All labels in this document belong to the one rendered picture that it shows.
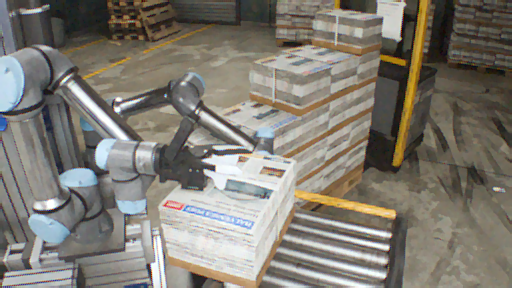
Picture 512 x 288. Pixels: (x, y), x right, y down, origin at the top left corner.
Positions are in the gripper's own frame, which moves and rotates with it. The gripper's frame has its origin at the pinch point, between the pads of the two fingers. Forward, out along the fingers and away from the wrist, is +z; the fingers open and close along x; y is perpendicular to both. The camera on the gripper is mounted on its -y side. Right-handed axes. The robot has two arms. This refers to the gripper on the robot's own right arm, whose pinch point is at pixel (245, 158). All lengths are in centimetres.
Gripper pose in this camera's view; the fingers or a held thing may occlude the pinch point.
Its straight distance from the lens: 80.1
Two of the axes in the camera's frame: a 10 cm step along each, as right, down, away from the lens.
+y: -0.2, 9.3, 3.6
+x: -1.7, 3.5, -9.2
